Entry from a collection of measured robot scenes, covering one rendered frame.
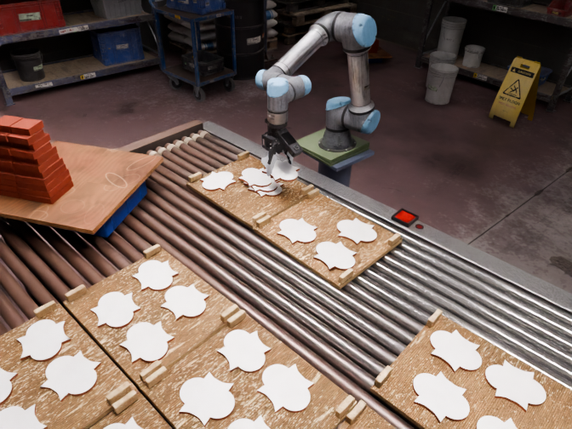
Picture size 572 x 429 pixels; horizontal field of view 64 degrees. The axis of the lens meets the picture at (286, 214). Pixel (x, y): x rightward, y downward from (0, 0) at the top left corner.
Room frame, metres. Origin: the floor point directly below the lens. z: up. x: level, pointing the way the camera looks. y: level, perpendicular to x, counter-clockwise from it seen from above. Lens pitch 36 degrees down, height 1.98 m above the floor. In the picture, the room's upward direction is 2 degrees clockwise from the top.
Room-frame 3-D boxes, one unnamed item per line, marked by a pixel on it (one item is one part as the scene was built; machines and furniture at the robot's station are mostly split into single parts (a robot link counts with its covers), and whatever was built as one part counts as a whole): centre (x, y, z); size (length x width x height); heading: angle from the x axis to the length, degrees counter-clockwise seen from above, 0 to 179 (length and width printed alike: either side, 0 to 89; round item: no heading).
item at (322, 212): (1.31, -0.15, 0.93); 0.41 x 0.35 x 0.02; 45
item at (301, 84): (1.65, -0.01, 1.34); 0.11 x 0.11 x 0.08; 50
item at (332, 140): (2.07, -0.24, 0.95); 0.15 x 0.15 x 0.10
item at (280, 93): (1.57, 0.04, 1.35); 0.09 x 0.08 x 0.11; 140
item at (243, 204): (1.60, 0.15, 0.93); 0.41 x 0.35 x 0.02; 47
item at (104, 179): (1.46, 0.81, 1.03); 0.50 x 0.50 x 0.02; 77
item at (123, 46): (5.59, 2.07, 0.32); 0.50 x 0.41 x 0.37; 127
